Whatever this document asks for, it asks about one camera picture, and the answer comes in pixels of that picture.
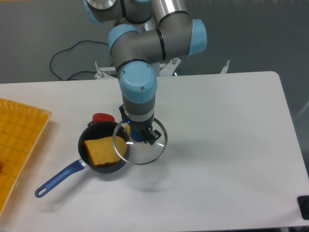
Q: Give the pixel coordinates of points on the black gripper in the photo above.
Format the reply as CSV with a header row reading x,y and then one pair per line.
x,y
142,123

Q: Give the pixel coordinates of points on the glass pot lid blue knob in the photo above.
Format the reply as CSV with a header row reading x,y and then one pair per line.
x,y
138,153

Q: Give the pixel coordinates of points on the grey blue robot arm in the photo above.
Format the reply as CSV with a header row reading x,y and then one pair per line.
x,y
154,31

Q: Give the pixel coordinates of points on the red object behind pot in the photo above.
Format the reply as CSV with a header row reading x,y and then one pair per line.
x,y
99,117

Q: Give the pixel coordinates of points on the yellow toast slice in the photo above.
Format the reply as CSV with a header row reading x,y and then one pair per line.
x,y
101,151

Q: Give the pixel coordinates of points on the yellow plastic basket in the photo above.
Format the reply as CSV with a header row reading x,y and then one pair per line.
x,y
21,127

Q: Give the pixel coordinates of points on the black device table corner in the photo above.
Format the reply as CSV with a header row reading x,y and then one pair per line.
x,y
303,202

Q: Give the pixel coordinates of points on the dark saucepan blue handle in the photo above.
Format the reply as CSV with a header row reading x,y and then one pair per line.
x,y
94,131

